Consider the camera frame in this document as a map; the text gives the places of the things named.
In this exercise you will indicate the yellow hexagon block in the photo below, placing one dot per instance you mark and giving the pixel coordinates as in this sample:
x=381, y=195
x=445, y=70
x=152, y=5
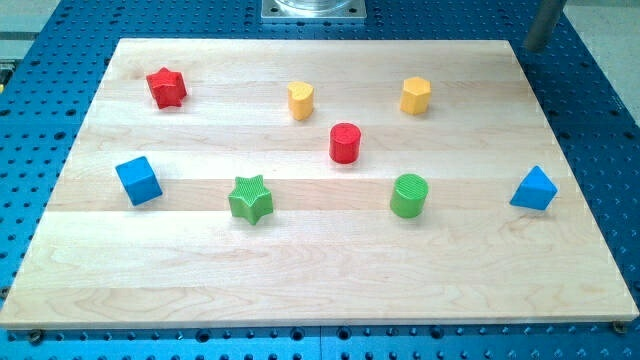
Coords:
x=415, y=95

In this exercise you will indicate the red cylinder block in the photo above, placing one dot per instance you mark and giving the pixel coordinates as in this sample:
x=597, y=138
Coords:
x=345, y=141

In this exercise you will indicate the green star block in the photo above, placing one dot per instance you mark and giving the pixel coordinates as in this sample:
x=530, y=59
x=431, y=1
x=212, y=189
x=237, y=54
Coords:
x=250, y=199

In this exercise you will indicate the yellow heart block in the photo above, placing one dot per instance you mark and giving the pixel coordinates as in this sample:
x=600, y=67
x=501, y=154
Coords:
x=300, y=99

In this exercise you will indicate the green cylinder block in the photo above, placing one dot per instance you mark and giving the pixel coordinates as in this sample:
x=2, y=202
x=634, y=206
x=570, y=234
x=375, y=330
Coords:
x=409, y=195

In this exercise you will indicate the light wooden board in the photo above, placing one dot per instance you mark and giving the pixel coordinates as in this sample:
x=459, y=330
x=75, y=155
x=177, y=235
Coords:
x=332, y=252

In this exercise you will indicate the red star block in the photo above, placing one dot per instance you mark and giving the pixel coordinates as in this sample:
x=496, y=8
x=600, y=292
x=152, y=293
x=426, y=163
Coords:
x=167, y=88

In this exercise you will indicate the blue cube block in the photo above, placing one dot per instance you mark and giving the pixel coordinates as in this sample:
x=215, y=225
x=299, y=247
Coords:
x=139, y=180

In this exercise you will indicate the blue triangle block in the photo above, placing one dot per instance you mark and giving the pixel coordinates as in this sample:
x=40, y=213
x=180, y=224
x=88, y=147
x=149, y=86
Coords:
x=536, y=191

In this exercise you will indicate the grey metal pusher rod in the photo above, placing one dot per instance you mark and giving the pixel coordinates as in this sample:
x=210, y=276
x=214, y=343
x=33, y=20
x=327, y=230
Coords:
x=543, y=24

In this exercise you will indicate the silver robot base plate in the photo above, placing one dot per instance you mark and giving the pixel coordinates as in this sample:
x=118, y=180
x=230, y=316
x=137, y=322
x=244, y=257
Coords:
x=313, y=9

